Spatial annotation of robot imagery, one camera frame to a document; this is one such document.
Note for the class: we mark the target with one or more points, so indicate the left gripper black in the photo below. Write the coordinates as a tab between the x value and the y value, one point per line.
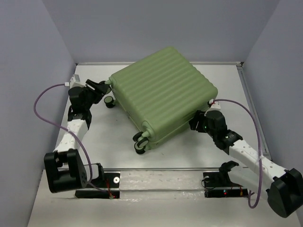
102	89

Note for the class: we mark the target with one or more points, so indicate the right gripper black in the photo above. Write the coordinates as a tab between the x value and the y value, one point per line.
199	115

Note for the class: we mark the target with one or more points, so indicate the green suitcase with blue lining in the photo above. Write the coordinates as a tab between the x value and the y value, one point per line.
160	94

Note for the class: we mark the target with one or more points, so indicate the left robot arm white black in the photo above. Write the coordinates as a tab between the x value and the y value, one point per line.
64	167

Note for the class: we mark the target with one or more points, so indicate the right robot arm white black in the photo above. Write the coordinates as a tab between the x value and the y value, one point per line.
284	188

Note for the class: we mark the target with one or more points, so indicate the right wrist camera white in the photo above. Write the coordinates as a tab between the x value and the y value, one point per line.
214	105

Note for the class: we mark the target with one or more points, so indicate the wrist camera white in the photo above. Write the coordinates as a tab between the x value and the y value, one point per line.
214	105
74	82

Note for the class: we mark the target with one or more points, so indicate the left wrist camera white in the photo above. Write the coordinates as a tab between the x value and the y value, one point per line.
74	82

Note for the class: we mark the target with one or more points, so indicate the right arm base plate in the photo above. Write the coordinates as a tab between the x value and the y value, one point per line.
218	185

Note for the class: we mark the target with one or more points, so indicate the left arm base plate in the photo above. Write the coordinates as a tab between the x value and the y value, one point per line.
106	189

